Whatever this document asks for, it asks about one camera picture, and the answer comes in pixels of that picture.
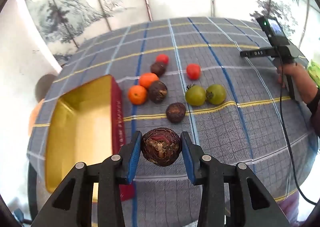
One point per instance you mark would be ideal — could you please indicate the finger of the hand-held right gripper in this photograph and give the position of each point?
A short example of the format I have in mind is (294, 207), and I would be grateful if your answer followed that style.
(255, 53)

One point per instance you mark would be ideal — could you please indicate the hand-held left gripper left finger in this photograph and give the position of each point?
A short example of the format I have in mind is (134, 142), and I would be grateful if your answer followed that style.
(133, 159)

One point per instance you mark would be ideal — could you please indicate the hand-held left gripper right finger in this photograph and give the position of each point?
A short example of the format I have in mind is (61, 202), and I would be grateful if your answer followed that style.
(188, 159)

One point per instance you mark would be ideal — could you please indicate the large dark purple passion fruit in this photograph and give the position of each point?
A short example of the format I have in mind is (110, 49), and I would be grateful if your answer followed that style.
(161, 147)

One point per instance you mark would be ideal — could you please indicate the green persimmon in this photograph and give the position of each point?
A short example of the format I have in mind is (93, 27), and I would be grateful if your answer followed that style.
(216, 94)
(195, 95)

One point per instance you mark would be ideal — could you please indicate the red gift box gold inside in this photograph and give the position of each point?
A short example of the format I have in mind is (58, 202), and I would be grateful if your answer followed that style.
(82, 129)

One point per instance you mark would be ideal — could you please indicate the red tomato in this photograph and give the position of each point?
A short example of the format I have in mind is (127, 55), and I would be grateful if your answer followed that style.
(193, 71)
(162, 58)

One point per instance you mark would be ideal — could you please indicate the orange mandarin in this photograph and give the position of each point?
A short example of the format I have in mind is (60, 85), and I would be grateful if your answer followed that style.
(137, 94)
(148, 79)

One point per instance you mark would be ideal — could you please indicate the person's right forearm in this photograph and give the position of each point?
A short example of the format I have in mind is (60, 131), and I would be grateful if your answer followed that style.
(313, 96)

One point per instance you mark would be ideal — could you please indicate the person's right hand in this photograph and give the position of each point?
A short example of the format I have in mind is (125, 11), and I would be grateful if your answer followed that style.
(298, 76)

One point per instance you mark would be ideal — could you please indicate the grey checkered tablecloth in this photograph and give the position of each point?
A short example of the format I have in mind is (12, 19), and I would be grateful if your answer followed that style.
(225, 141)

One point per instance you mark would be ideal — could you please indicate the orange round object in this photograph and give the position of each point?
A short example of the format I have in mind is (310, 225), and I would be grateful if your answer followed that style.
(35, 116)

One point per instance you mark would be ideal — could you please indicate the brown round object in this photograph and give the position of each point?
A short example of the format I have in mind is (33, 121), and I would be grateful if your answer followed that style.
(45, 86)

